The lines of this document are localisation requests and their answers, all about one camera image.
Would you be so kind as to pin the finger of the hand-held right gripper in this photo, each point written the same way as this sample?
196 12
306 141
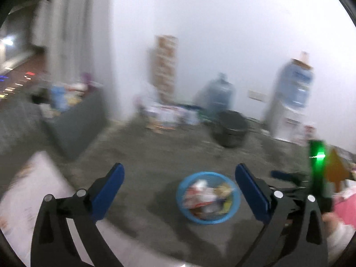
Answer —
279 174

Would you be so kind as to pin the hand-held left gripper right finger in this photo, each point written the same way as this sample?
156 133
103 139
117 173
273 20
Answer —
251 192

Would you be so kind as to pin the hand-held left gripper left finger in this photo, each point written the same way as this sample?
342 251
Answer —
107 192

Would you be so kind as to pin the yellow snack packet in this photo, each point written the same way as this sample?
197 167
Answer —
224 192

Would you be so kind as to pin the blue plastic basket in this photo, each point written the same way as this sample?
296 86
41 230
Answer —
192 215

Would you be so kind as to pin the orange arrow-shaped object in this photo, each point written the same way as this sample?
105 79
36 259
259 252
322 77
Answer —
338 169

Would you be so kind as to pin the white water dispenser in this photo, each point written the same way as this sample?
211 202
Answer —
286 125

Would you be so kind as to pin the black pot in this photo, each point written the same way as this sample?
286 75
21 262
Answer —
229 128

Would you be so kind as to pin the grey cabinet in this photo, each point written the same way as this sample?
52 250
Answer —
78 128

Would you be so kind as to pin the labelled blue water jug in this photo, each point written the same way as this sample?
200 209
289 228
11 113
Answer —
297 83

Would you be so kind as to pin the papers and boxes on floor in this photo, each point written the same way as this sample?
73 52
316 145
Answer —
167 114

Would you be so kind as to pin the blue lotion bottle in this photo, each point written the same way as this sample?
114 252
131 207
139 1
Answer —
59 98

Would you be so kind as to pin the maroon box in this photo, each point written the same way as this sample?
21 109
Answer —
87 82

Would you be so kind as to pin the tall patterned box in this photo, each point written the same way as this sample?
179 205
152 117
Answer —
165 66

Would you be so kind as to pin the white curtain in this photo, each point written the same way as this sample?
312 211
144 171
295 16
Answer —
83 19

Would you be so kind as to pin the white wall socket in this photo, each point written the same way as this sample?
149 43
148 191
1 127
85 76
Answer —
256 95

